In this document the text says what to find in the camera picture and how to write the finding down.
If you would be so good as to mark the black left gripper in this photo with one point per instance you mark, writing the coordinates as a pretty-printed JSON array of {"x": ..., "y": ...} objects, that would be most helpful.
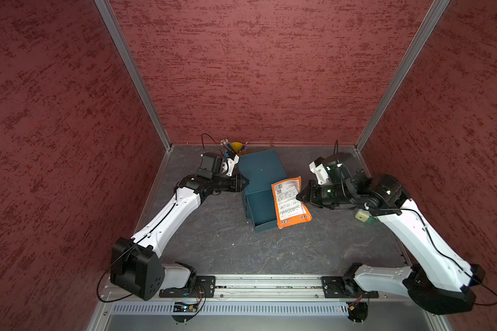
[{"x": 236, "y": 183}]

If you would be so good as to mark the teal drawer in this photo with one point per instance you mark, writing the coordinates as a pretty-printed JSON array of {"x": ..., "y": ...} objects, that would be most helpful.
[{"x": 259, "y": 209}]

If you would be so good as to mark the yellow pen cup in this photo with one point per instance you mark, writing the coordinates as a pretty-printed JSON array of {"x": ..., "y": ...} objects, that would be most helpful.
[{"x": 234, "y": 147}]

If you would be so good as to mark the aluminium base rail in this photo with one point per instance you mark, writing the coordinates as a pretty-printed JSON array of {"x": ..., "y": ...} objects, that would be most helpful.
[{"x": 273, "y": 287}]

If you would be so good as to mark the teal drawer cabinet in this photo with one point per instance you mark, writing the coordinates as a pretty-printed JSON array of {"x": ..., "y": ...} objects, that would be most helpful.
[{"x": 262, "y": 169}]

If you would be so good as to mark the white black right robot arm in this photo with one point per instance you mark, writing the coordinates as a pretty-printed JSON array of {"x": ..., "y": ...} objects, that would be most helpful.
[{"x": 440, "y": 281}]

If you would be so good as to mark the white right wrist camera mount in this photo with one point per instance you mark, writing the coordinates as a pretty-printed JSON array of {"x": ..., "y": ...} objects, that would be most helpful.
[{"x": 334, "y": 169}]

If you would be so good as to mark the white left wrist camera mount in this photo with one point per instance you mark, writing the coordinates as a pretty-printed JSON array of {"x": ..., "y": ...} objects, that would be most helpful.
[{"x": 217, "y": 165}]

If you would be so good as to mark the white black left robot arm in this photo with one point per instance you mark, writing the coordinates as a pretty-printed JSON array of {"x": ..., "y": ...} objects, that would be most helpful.
[{"x": 136, "y": 265}]

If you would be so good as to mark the orange seed bag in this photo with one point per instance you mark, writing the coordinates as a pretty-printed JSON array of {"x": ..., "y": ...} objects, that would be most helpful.
[{"x": 289, "y": 210}]

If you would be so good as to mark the aluminium corner post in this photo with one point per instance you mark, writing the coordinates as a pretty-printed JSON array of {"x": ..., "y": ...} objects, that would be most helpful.
[
  {"x": 118, "y": 38},
  {"x": 424, "y": 31}
]

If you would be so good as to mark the green cream pencil sharpener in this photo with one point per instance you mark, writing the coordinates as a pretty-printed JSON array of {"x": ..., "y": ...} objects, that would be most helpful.
[{"x": 365, "y": 217}]

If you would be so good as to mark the aluminium corner post left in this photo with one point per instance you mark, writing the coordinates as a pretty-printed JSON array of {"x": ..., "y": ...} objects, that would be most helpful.
[{"x": 118, "y": 38}]

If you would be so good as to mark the aluminium corner post right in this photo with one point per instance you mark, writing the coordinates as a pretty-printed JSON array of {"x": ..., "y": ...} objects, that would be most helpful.
[{"x": 424, "y": 31}]

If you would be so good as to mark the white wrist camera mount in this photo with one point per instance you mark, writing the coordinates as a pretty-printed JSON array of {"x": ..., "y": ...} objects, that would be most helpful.
[
  {"x": 217, "y": 165},
  {"x": 334, "y": 169}
]

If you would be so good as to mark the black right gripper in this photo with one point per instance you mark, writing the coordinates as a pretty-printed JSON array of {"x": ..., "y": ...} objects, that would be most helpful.
[{"x": 312, "y": 196}]

